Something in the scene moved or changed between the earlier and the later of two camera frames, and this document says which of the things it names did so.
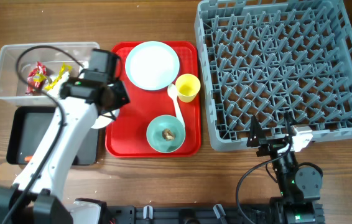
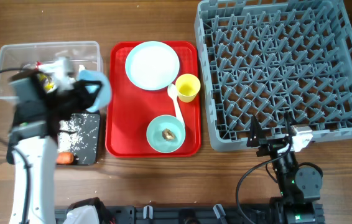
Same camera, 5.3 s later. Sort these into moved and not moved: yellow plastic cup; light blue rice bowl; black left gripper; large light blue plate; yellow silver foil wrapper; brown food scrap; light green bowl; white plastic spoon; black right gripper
Moved: light blue rice bowl; black left gripper; yellow silver foil wrapper
Not moved: brown food scrap; black right gripper; large light blue plate; yellow plastic cup; light green bowl; white plastic spoon
